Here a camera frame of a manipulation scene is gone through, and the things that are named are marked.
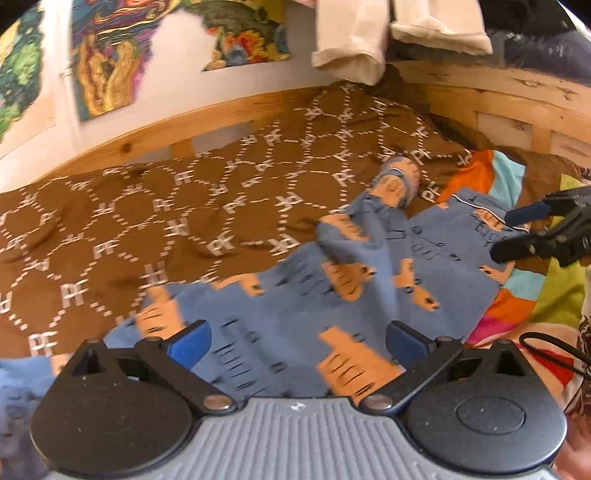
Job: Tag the blue pants with orange print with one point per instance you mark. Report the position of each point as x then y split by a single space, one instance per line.
295 295

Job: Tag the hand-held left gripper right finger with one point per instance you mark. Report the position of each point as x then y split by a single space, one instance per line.
407 345

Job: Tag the dark cloth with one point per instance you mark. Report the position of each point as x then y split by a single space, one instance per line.
535 37

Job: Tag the wooden bed frame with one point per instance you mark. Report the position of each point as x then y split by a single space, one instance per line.
212 122

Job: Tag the brown printed blanket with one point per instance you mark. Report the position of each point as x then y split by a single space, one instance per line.
138 221

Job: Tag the beige hanging cloth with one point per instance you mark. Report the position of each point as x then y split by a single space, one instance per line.
351 41
438 27

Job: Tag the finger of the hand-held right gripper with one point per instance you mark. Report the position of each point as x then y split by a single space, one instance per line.
528 213
512 249

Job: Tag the colourful wall poster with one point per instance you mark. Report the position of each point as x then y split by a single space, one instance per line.
249 39
18 78
108 60

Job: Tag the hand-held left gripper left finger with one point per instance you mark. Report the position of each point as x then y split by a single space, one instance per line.
190 345

